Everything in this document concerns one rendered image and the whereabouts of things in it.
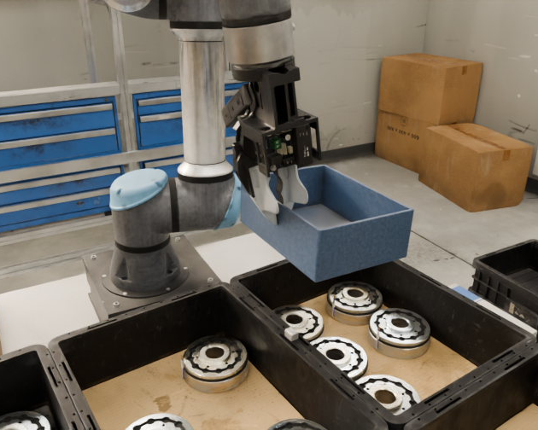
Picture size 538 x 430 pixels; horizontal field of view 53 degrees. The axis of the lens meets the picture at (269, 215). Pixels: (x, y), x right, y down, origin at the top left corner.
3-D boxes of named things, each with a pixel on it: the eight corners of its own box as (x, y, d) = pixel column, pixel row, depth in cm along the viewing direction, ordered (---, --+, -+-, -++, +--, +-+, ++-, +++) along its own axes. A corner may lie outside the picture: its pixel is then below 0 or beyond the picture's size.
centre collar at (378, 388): (359, 396, 77) (360, 392, 77) (385, 382, 79) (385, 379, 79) (384, 417, 73) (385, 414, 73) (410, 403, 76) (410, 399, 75)
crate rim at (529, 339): (225, 290, 94) (225, 278, 93) (354, 245, 109) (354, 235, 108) (394, 444, 64) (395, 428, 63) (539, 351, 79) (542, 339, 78)
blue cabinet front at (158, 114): (143, 203, 274) (131, 93, 251) (267, 179, 305) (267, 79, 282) (145, 205, 272) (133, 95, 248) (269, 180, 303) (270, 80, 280)
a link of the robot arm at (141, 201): (114, 223, 118) (108, 165, 112) (175, 218, 121) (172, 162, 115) (112, 250, 108) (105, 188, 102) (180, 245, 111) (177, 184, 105)
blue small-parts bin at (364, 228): (239, 221, 80) (240, 177, 78) (321, 204, 88) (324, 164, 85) (315, 282, 65) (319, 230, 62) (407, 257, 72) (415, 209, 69)
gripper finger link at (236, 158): (242, 200, 66) (232, 133, 62) (237, 196, 68) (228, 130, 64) (276, 190, 68) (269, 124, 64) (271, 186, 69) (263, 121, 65)
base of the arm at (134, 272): (108, 260, 123) (103, 222, 118) (174, 252, 127) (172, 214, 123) (112, 298, 110) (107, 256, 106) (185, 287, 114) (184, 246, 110)
